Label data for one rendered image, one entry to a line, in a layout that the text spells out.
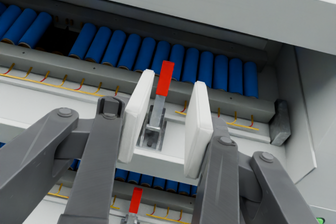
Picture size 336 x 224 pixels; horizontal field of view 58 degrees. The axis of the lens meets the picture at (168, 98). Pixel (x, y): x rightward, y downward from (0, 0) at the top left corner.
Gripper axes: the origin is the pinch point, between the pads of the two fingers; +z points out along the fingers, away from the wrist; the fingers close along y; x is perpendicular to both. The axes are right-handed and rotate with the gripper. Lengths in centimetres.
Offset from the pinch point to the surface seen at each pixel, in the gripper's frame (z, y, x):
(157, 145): 11.3, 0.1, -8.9
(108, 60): 19.2, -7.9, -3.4
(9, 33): 19.6, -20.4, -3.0
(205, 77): 20.2, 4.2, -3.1
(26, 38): 19.4, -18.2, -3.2
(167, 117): 15.2, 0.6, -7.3
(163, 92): 12.4, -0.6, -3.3
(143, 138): 10.9, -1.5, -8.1
